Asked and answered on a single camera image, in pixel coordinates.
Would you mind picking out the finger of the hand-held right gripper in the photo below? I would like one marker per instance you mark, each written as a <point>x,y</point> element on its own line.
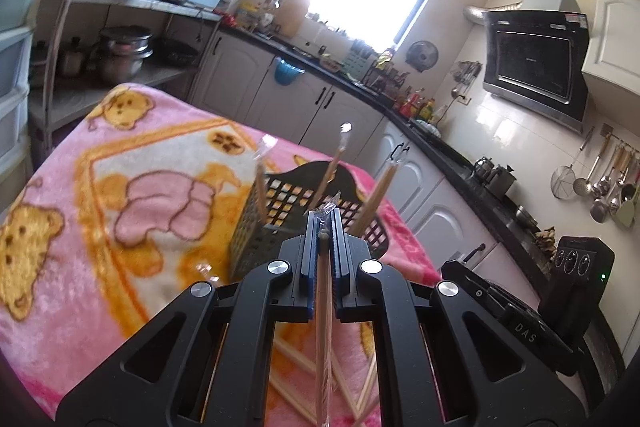
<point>472,284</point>

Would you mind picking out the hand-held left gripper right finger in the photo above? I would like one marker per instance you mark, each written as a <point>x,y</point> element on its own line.
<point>340,257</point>

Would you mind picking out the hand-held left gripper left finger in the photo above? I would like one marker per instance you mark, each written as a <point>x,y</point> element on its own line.
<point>312,277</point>

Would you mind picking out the bamboo chopstick pair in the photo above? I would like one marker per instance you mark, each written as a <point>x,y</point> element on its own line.
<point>330,169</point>
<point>324,307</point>
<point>377,192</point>

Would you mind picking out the black slotted utensil basket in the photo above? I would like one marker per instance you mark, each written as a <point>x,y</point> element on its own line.
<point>285,202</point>

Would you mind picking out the pile of chopsticks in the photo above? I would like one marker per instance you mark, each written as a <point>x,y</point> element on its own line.
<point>295,359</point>

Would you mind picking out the steel bowl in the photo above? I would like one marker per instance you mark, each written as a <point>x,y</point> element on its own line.
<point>526,217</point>

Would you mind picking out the row of hanging ladles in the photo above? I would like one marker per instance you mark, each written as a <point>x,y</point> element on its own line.
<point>610,197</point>

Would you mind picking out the steel kettle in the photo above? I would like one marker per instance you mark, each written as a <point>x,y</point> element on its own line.
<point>504,182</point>

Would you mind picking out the glass teapot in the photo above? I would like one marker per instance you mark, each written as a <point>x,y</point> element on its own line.
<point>482,169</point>

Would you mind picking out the black kitchen countertop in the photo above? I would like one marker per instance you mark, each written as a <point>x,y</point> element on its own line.
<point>450,157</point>

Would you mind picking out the row of condiment bottles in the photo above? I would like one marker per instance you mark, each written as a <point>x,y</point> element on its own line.
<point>415,104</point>

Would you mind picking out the white base cabinets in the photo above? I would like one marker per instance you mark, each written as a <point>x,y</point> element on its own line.
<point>280,97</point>

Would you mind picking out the blue hanging bin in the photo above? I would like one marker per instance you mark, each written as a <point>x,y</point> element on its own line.
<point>287,72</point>

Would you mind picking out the pale green knife holder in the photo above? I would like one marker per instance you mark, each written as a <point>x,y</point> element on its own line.
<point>361,59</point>

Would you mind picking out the pink printed blanket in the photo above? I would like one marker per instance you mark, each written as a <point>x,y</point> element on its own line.
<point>150,157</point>

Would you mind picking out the hanging kitchen tools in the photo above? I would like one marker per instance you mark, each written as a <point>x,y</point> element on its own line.
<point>467,77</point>

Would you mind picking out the black range hood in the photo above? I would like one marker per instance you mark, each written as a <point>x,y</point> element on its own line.
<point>540,57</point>

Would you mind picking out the white upper cabinet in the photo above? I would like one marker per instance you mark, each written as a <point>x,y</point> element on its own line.
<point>615,47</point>

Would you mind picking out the wooden cutting board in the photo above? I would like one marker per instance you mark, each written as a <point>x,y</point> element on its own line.
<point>294,9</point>

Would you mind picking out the dark wok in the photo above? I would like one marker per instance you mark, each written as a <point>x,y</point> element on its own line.
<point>175,53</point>

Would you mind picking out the stacked steel pots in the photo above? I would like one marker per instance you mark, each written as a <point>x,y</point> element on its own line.
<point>122,57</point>

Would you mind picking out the small lidded steel pot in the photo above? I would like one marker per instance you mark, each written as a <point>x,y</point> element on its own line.
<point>71,59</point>

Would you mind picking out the metal kitchen rack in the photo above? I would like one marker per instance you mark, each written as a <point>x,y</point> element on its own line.
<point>125,4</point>

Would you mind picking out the plastic drawer unit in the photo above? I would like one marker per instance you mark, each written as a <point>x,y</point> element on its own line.
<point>20,57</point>

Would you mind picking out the small black wall fan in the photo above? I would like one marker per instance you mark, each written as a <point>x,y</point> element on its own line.
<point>422,56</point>

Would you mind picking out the silver exhaust duct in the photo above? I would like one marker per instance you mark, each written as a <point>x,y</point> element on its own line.
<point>492,13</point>

